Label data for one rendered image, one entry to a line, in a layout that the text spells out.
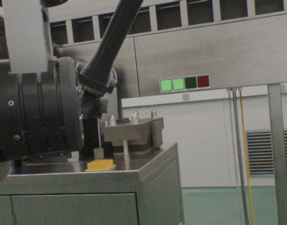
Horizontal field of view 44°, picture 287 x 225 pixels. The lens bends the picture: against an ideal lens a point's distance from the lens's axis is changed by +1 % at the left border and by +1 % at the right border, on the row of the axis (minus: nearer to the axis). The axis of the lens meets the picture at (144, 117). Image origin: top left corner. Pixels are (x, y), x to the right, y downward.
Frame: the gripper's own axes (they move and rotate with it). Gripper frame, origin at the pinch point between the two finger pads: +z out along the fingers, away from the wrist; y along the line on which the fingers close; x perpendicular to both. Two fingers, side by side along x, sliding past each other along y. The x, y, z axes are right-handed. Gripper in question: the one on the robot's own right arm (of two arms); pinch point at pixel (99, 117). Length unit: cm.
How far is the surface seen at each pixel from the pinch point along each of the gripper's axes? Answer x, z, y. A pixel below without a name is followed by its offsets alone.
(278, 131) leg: 10, 33, 82
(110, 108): 9.4, 7.5, 2.3
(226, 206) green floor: 31, 224, 76
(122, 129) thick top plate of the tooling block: -8.4, -4.2, 11.2
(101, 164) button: -29.5, -16.9, 7.2
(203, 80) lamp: 25, 9, 46
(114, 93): 18.2, 8.7, 3.2
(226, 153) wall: 97, 241, 84
